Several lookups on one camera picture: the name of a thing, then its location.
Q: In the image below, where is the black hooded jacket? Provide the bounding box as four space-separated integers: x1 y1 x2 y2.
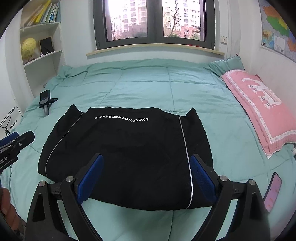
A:
38 105 213 210

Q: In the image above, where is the person's left hand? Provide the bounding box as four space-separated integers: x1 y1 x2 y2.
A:
1 188 20 231

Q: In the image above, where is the smartphone with pink screen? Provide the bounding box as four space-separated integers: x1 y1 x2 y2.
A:
263 172 282 213

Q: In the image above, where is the yellow plush toy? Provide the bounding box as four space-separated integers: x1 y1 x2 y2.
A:
21 37 37 61

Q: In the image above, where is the white bookshelf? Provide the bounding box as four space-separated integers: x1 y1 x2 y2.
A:
18 0 67 98

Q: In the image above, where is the pink patterned pillow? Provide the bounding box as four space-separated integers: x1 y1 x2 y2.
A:
221 69 295 158

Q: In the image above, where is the row of books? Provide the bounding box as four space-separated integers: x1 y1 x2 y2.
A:
21 0 60 27

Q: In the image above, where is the teal quilted bed cover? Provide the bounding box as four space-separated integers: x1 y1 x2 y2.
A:
1 59 295 240

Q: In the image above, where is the teal pillow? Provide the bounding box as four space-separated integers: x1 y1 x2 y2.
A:
205 56 245 76

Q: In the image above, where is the beige window sill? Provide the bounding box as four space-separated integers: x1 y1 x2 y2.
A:
86 43 225 57

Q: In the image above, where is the dark framed window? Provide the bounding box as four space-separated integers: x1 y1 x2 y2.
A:
93 1 215 50

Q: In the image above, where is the black camera on mini tripod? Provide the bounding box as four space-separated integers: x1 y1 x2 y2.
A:
39 90 58 116

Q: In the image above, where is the black picture frame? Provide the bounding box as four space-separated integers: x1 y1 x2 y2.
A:
39 37 54 56

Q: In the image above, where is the white wall switch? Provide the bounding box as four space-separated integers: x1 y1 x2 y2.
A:
220 35 228 45

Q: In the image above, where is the colourful wall map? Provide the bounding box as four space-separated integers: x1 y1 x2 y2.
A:
258 1 296 62

